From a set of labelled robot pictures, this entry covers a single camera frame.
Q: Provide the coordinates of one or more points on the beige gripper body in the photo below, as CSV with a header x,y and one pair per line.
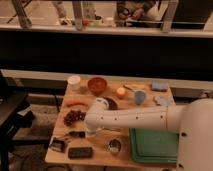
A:
x,y
90,133

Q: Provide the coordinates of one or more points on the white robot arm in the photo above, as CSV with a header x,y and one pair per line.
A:
x,y
193,122

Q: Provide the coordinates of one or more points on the purple bowl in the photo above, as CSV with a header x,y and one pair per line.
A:
x,y
112,104

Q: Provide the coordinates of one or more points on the red bowl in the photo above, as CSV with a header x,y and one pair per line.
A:
x,y
97,85

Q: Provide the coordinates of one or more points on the dark red grape bunch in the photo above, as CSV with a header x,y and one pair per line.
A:
x,y
72,116

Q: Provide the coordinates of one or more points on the black rectangular sponge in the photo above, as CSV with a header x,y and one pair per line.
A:
x,y
80,152

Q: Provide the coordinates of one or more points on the small metal cup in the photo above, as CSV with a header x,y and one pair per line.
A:
x,y
114,146

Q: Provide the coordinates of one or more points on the black clip tool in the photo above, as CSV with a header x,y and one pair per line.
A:
x,y
57,145

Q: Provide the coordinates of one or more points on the orange carrot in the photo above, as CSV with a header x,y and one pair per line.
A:
x,y
71,103

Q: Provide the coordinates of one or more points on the orange fruit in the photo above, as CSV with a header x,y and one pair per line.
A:
x,y
121,93

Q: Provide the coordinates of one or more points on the white plastic cup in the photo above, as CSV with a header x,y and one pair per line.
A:
x,y
74,82

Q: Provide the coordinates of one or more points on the green plastic tray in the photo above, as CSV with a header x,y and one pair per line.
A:
x,y
153,147

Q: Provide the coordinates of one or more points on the blue cup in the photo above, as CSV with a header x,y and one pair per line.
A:
x,y
139,97

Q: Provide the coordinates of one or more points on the yellow banana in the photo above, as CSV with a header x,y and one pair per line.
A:
x,y
134,87

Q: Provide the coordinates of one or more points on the black chair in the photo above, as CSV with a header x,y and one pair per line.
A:
x,y
10,119

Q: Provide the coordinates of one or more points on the grey crumpled cloth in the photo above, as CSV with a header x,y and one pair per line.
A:
x,y
163,101

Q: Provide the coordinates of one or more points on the blue sponge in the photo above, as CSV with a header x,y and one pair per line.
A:
x,y
160,87

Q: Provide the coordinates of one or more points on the person in background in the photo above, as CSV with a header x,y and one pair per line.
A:
x,y
140,12

